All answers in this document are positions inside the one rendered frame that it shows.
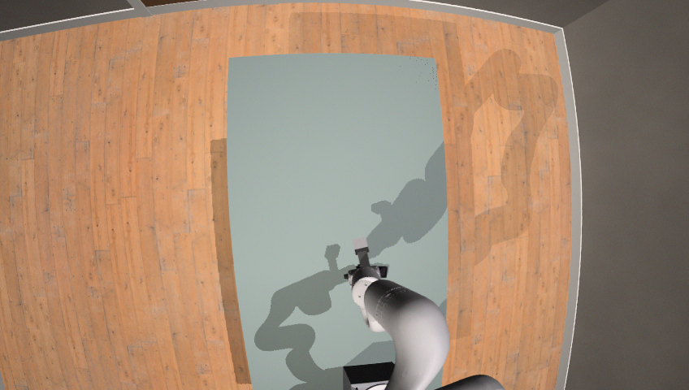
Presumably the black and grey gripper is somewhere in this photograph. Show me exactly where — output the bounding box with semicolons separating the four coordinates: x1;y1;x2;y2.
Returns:
344;266;384;284

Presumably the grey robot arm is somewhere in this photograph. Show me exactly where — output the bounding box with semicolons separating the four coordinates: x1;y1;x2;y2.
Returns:
350;236;505;390

